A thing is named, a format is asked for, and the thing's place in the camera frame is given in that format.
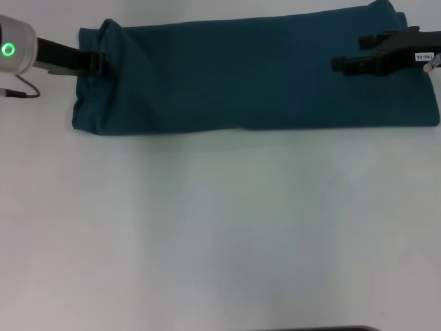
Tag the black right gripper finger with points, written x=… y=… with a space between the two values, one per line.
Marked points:
x=358 y=65
x=373 y=40

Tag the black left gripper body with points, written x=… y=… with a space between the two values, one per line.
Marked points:
x=62 y=58

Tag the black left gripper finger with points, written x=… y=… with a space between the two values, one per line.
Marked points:
x=101 y=65

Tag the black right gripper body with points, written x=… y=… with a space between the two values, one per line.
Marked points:
x=410 y=48

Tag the teal t-shirt with cream letters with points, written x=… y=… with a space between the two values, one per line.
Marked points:
x=241 y=69

